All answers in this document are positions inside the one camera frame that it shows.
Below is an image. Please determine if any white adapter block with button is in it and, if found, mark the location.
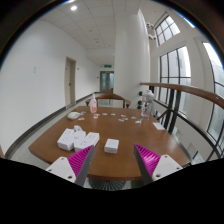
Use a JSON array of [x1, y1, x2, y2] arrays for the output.
[[71, 130, 87, 144]]

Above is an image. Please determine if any small high window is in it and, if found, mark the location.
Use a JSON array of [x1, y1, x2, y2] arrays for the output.
[[154, 14, 181, 46]]

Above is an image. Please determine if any spray bottle with orange label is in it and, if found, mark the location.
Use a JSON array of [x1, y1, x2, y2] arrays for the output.
[[89, 93, 98, 114]]

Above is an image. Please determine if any narrow white power strip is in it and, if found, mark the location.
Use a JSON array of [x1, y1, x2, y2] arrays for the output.
[[57, 128, 75, 152]]

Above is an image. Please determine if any clear plastic water bottle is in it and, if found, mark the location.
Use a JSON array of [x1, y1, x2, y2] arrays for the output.
[[140, 89, 156, 119]]

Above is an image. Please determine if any wooden handrail with black balusters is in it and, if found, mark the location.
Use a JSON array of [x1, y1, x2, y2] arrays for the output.
[[137, 82, 224, 161]]

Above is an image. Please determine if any grey round table base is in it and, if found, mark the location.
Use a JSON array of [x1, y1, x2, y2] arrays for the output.
[[87, 179, 128, 192]]

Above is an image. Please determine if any wide white power strip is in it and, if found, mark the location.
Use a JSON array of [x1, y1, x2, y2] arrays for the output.
[[73, 132, 101, 153]]

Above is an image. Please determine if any large curved window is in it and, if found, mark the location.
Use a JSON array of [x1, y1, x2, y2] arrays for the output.
[[202, 41, 224, 148]]

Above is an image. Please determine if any wooden armchair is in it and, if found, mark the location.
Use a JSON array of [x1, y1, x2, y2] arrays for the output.
[[84, 93, 132, 109]]

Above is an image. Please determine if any white charger block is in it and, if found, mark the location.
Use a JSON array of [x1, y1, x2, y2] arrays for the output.
[[103, 138, 120, 155]]

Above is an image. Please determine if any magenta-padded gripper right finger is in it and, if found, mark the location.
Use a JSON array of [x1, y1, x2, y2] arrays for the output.
[[133, 143, 184, 186]]

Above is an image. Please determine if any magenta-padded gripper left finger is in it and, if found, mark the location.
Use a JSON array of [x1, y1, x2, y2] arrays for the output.
[[45, 144, 96, 188]]

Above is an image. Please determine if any glazed double door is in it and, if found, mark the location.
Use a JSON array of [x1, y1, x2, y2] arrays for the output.
[[99, 70, 115, 94]]

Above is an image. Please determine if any tall black-framed window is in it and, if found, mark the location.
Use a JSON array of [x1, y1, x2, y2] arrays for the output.
[[157, 45, 193, 116]]

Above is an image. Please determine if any beige side door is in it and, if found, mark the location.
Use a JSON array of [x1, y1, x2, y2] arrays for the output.
[[64, 56, 77, 108]]

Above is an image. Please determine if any white paper card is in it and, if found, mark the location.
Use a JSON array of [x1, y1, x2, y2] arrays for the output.
[[152, 122, 166, 131]]

